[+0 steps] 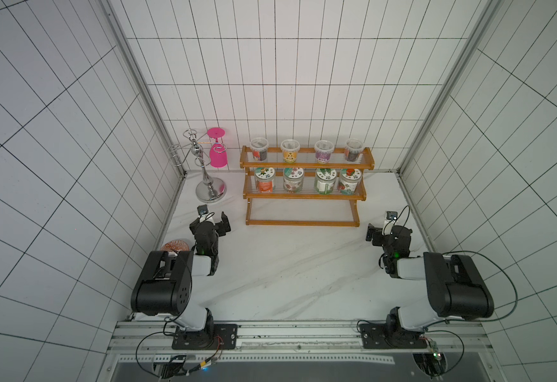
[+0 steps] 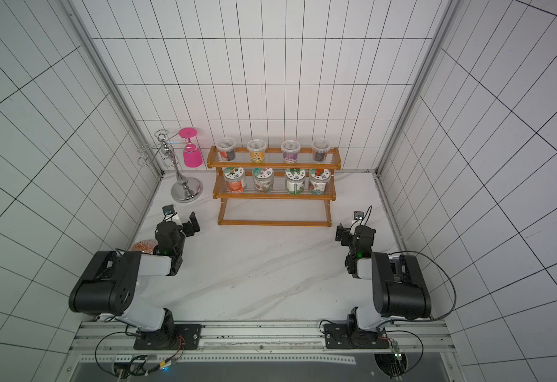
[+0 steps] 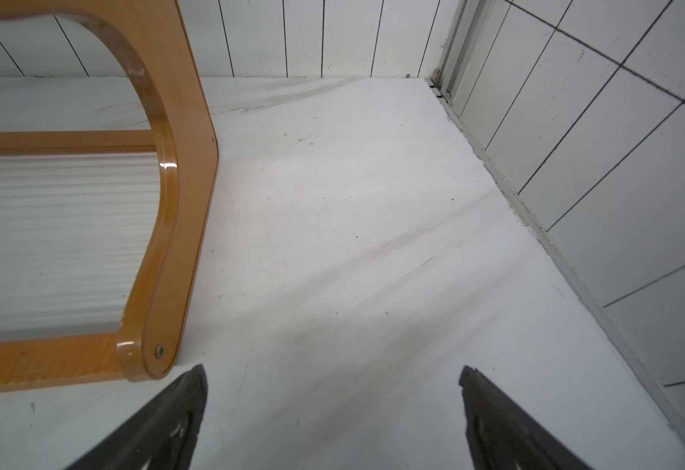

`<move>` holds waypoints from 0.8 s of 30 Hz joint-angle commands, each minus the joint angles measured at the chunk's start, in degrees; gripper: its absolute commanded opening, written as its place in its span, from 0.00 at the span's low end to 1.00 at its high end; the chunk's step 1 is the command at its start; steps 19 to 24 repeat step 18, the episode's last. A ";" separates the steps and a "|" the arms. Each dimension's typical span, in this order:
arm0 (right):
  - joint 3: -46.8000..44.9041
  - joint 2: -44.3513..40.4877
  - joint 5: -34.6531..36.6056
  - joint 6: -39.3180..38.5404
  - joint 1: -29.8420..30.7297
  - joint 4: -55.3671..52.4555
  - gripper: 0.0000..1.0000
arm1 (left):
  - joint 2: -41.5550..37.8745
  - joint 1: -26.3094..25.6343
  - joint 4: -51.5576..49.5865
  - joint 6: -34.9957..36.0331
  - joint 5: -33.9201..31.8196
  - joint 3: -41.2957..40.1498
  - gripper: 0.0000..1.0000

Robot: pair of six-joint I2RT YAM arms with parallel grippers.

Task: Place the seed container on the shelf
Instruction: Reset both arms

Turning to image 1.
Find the jar with green tree lid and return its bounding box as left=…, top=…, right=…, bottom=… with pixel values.
left=314, top=168, right=337, bottom=195

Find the jar with flower lid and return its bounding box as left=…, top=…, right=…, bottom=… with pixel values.
left=254, top=167, right=276, bottom=194

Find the silver glass holder stand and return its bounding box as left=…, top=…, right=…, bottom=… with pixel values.
left=168, top=128, right=227, bottom=204

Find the pink plastic wine glass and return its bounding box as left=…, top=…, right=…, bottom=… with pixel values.
left=208, top=127, right=228, bottom=169

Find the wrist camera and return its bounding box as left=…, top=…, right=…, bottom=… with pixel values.
left=383, top=211, right=399, bottom=231
left=197, top=205, right=214, bottom=223

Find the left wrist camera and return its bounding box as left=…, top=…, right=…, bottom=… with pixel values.
left=197, top=205, right=214, bottom=223

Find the clear cup with purple label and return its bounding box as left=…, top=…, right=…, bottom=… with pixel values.
left=314, top=140, right=335, bottom=164

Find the clear cup with dark seeds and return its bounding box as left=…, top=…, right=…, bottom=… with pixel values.
left=251, top=137, right=269, bottom=162

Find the jar with pink floral lid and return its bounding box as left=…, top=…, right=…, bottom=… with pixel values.
left=283, top=167, right=305, bottom=194

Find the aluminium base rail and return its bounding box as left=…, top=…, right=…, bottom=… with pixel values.
left=103, top=321, right=498, bottom=375

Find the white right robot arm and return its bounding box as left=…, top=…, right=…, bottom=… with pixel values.
left=361, top=224, right=494, bottom=349

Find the clear cup with yellow label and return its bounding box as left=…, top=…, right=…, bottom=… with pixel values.
left=280, top=139, right=301, bottom=164

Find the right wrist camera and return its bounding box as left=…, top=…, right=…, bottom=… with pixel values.
left=383, top=211, right=399, bottom=231

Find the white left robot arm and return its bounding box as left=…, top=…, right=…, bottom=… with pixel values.
left=130, top=205, right=232, bottom=350

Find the small clear seed cup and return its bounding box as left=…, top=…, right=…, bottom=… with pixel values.
left=345, top=138, right=364, bottom=162

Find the orange wooden tiered shelf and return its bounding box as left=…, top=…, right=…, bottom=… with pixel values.
left=239, top=146, right=375, bottom=227

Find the jar with red strawberry lid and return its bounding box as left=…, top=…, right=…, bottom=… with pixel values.
left=338, top=168, right=363, bottom=195

